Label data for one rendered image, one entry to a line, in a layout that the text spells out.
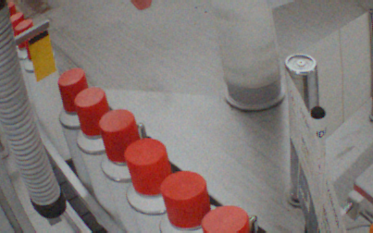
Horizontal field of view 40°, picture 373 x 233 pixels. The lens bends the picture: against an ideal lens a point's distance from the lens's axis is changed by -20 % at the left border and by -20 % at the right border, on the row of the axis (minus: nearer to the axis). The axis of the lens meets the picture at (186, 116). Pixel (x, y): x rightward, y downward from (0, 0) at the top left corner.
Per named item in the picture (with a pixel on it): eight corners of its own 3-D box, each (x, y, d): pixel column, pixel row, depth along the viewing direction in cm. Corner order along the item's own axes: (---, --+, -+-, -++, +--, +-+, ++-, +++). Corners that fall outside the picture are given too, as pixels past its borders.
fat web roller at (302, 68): (325, 192, 68) (328, 63, 57) (300, 213, 66) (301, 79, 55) (305, 177, 71) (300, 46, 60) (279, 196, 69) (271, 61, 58)
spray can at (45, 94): (85, 153, 82) (54, 29, 70) (57, 168, 80) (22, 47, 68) (71, 137, 86) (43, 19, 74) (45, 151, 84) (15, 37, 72)
